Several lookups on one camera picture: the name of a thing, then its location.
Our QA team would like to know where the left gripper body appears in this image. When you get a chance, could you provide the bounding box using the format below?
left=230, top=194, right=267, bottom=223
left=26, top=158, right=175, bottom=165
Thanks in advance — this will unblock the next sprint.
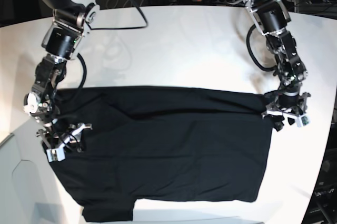
left=263, top=91, right=311, bottom=121

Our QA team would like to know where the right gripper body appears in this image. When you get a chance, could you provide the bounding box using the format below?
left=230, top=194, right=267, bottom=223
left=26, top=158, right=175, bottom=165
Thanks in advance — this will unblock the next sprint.
left=36, top=119, right=93, bottom=155

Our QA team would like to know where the black T-shirt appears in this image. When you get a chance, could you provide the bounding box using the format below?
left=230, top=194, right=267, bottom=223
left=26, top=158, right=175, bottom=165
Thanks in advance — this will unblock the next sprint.
left=50, top=87, right=273, bottom=222

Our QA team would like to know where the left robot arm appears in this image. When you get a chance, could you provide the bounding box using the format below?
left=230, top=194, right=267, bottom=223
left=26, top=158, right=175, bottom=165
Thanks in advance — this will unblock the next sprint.
left=231, top=0, right=311, bottom=131

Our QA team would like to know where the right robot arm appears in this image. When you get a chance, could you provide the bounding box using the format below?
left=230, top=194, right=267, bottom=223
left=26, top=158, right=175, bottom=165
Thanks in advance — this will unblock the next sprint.
left=24, top=0, right=100, bottom=162

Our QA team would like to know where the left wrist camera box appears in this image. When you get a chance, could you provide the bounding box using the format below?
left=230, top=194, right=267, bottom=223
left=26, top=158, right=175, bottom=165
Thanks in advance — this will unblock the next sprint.
left=295, top=114, right=310, bottom=128

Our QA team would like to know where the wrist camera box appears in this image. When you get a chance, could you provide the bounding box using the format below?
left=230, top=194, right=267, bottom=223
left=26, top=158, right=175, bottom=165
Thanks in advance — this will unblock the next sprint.
left=295, top=114, right=310, bottom=128
left=46, top=148, right=65, bottom=162

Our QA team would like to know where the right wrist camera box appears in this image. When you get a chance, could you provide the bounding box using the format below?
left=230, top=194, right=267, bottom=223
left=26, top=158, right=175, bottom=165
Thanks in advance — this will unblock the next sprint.
left=46, top=148, right=65, bottom=162

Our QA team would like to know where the black cable on table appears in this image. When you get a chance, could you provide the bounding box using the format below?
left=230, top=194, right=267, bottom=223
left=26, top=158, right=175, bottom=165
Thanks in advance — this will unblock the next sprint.
left=91, top=0, right=148, bottom=30

